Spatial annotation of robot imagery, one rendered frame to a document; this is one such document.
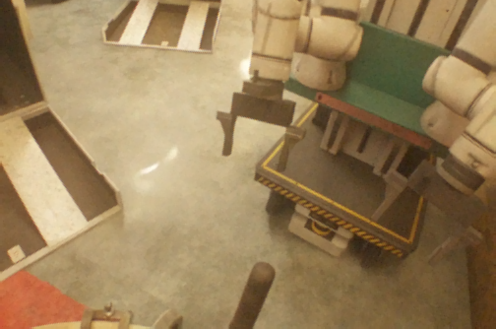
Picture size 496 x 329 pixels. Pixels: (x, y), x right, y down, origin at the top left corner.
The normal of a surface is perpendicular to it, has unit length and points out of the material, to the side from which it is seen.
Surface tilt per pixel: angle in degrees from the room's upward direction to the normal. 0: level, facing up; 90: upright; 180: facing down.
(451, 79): 68
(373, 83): 90
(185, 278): 0
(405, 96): 90
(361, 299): 0
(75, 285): 0
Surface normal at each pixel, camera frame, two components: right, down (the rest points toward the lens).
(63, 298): 0.11, -0.74
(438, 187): -0.52, 0.13
